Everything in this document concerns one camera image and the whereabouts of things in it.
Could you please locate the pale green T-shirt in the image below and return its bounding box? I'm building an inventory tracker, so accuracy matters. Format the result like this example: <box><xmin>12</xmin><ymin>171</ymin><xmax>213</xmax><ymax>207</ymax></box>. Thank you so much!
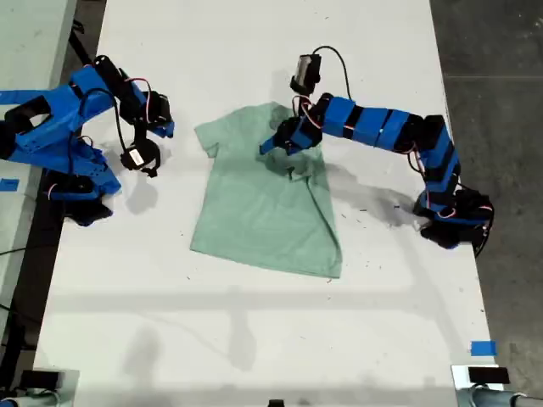
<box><xmin>188</xmin><ymin>101</ymin><xmax>344</xmax><ymax>280</ymax></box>

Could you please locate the black stand leg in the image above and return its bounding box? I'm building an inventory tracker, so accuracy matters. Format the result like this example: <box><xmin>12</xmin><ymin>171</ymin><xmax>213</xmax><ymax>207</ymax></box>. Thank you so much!
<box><xmin>67</xmin><ymin>6</ymin><xmax>97</xmax><ymax>69</ymax></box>

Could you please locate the pale grey side table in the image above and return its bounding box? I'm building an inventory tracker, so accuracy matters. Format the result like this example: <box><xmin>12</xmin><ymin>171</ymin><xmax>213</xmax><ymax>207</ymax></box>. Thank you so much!
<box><xmin>0</xmin><ymin>0</ymin><xmax>80</xmax><ymax>336</ymax></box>

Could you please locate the blue tape rectangle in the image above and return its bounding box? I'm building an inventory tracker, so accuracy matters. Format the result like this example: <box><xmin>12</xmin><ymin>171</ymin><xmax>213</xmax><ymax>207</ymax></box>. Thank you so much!
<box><xmin>469</xmin><ymin>340</ymin><xmax>497</xmax><ymax>357</ymax></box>

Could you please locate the white mounting plate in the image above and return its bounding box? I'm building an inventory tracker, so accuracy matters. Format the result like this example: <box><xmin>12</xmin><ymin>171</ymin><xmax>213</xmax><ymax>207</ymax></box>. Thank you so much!
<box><xmin>450</xmin><ymin>364</ymin><xmax>506</xmax><ymax>407</ymax></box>
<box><xmin>31</xmin><ymin>368</ymin><xmax>81</xmax><ymax>407</ymax></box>

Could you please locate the small black box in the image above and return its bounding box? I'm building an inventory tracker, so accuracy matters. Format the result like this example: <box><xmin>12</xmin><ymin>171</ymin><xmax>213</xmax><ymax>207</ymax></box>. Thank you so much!
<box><xmin>467</xmin><ymin>366</ymin><xmax>510</xmax><ymax>385</ymax></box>
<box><xmin>20</xmin><ymin>370</ymin><xmax>61</xmax><ymax>389</ymax></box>

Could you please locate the grey tube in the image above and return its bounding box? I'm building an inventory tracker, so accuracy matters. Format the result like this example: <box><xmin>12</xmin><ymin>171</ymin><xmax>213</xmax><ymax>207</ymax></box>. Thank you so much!
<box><xmin>456</xmin><ymin>385</ymin><xmax>543</xmax><ymax>407</ymax></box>
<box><xmin>0</xmin><ymin>392</ymin><xmax>60</xmax><ymax>407</ymax></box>

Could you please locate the black camera box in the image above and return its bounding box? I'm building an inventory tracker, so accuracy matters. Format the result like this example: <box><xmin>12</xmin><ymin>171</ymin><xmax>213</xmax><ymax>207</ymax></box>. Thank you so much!
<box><xmin>120</xmin><ymin>142</ymin><xmax>163</xmax><ymax>179</ymax></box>
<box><xmin>289</xmin><ymin>53</ymin><xmax>322</xmax><ymax>95</ymax></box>

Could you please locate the black camera cable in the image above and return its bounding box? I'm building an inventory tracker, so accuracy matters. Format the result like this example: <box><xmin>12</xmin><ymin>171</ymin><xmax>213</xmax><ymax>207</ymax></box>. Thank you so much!
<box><xmin>311</xmin><ymin>45</ymin><xmax>353</xmax><ymax>101</ymax></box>
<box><xmin>78</xmin><ymin>87</ymin><xmax>128</xmax><ymax>156</ymax></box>

